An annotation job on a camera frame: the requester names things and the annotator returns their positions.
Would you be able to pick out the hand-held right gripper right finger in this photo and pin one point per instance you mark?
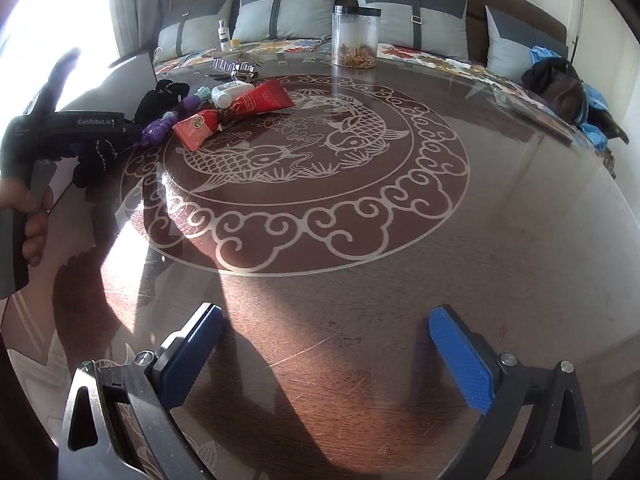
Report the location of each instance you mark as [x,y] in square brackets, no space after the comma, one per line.
[462,365]

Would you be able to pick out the red pouch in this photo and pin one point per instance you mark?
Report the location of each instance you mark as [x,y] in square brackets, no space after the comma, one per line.
[197,127]

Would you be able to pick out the blue garment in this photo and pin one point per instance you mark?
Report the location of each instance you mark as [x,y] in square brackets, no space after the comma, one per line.
[595,105]

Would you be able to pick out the grey two-tone pillow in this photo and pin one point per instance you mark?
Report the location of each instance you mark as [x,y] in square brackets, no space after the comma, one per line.
[515,45]
[285,7]
[197,30]
[415,15]

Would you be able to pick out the clear jar with black lid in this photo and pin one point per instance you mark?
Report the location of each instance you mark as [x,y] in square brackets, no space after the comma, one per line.
[355,35]

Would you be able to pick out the small white spray bottle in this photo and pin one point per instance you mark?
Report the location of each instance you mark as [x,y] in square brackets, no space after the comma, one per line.
[223,35]

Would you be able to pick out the black bag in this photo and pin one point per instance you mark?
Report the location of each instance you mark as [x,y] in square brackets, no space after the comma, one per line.
[560,87]

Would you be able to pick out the floral blanket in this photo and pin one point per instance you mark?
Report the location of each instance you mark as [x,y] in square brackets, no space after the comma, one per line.
[450,65]

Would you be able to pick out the brown patterned wooden desktop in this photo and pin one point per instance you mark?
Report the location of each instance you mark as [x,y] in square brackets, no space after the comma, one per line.
[500,260]

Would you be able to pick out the white plastic bottle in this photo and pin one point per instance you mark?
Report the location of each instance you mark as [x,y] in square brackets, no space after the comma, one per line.
[227,94]

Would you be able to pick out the person's left hand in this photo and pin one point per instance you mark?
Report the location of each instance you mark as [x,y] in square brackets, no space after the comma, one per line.
[35,225]

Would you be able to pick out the black sock bundle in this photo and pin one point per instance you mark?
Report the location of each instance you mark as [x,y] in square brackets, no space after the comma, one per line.
[97,152]
[162,100]

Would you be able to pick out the grey curtain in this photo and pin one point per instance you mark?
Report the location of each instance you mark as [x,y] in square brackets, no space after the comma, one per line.
[135,0]

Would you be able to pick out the purple and teal octopus toy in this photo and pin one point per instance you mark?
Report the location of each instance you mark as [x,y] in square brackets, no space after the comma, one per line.
[155,132]

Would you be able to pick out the white cardboard box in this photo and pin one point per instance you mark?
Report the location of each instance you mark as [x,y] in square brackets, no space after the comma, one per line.
[135,75]

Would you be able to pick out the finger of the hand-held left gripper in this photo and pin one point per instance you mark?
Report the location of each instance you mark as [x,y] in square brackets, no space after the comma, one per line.
[131,131]

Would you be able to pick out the grey wrapper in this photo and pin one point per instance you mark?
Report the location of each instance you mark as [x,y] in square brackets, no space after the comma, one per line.
[235,67]

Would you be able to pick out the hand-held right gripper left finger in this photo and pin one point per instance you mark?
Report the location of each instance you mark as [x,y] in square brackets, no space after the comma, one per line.
[192,355]

